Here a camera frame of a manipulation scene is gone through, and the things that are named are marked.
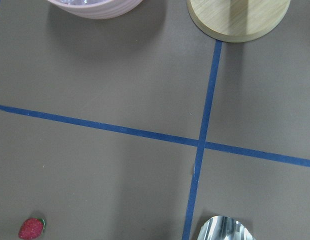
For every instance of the red strawberry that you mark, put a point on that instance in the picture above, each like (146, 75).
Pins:
(32, 228)

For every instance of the silver metal scoop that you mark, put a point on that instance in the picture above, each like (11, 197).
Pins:
(224, 228)

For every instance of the round wooden stand base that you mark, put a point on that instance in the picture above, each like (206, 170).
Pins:
(237, 21)

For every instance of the pink ribbed ice bowl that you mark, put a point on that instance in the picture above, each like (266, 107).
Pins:
(104, 9)

